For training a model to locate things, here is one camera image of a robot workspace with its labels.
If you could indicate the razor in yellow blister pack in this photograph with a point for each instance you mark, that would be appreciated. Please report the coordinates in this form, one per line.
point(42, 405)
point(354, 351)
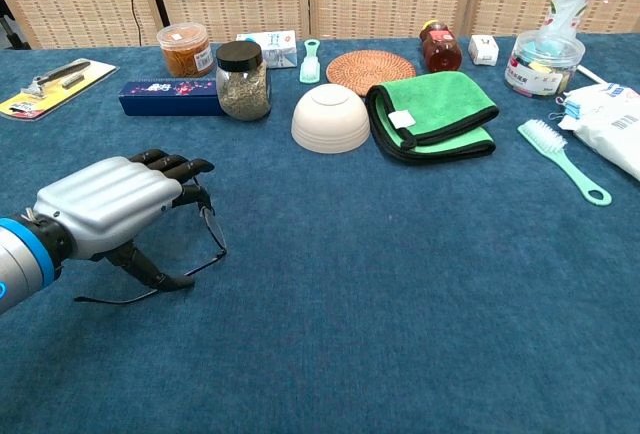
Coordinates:
point(22, 104)

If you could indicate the upturned white bowl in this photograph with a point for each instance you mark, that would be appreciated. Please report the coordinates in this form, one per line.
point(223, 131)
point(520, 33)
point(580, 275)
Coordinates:
point(330, 124)

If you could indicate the white plastic spoon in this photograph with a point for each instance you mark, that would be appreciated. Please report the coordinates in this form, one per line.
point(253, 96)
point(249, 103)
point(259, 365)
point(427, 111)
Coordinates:
point(590, 74)

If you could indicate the honey bottle with yellow cap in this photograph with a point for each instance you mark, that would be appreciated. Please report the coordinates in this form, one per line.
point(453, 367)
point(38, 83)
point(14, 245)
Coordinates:
point(442, 51)

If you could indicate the black stand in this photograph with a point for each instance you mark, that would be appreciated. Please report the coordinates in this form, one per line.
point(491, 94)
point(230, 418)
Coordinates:
point(12, 31)

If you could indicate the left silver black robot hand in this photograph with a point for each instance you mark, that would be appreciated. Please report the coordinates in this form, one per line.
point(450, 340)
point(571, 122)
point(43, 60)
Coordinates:
point(110, 199)

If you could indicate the folded green microfiber cloth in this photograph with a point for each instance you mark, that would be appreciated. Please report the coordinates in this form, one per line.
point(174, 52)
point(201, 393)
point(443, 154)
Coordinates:
point(435, 104)

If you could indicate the black eyeglasses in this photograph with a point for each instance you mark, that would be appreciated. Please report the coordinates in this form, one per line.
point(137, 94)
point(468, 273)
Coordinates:
point(220, 253)

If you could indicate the glass jar with black lid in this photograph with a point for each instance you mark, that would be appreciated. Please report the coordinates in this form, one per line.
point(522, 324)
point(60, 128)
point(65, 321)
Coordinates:
point(244, 94)

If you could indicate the long dark blue box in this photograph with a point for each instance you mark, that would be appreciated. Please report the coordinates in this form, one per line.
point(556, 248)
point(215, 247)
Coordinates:
point(165, 99)

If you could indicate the clear jar of binder clips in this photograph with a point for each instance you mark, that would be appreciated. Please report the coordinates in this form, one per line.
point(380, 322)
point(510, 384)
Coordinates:
point(540, 74)

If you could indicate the long teal brush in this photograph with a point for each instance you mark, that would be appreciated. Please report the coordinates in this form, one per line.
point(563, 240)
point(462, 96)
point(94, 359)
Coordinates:
point(545, 136)

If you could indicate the round woven rattan coaster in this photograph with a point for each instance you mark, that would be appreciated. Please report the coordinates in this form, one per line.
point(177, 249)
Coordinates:
point(367, 69)

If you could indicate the blue binder clip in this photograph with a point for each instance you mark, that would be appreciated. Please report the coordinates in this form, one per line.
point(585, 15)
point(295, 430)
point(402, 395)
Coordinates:
point(572, 109)

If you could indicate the small white box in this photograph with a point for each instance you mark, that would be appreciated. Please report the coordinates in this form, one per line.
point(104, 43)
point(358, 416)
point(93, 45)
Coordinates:
point(482, 50)

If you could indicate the white printed plastic bag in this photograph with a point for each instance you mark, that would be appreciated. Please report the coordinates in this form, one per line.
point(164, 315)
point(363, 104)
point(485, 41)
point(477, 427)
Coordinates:
point(610, 124)

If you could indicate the plastic jar of rubber bands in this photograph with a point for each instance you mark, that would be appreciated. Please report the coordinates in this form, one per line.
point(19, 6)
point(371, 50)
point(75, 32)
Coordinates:
point(182, 56)

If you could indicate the white blue carton box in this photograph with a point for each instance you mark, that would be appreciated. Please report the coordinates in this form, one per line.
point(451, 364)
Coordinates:
point(280, 49)

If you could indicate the blue carpet table cover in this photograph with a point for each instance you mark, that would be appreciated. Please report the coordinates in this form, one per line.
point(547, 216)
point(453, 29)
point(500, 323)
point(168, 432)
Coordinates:
point(375, 304)

